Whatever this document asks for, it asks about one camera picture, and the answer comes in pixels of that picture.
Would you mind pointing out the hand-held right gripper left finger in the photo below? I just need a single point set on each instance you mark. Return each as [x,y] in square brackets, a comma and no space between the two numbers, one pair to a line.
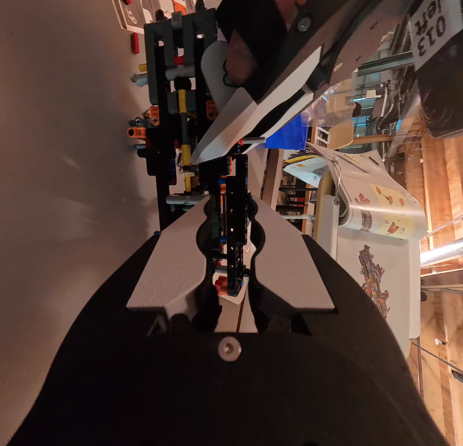
[170,272]

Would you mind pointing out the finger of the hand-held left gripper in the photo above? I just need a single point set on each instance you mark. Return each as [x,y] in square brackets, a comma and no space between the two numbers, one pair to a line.
[235,128]
[289,110]

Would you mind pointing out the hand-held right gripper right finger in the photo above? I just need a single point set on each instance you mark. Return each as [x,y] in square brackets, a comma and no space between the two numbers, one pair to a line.
[293,272]

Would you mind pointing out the black lego technic model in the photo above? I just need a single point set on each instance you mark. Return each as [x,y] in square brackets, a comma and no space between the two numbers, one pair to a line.
[161,146]

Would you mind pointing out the lego instruction booklet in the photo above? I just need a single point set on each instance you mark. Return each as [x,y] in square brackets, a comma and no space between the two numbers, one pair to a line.
[379,200]

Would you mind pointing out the lego sticker sheet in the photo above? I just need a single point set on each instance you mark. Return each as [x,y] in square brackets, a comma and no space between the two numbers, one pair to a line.
[162,1]

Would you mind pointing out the person's left hand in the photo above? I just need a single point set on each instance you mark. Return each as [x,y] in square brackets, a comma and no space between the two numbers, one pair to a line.
[240,63]

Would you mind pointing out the blue plastic bin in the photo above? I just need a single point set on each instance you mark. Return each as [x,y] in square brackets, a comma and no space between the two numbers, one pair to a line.
[289,135]

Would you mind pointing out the beige chair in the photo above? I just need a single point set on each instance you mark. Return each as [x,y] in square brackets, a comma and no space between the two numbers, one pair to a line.
[340,137]

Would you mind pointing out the white booklet stand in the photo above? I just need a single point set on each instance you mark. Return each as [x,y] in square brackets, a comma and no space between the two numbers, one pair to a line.
[325,222]

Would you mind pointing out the dark shelf rack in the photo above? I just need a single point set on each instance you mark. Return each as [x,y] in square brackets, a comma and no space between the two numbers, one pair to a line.
[294,196]

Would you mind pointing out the silver ventilation duct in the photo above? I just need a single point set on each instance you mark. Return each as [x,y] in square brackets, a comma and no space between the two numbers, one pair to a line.
[445,252]

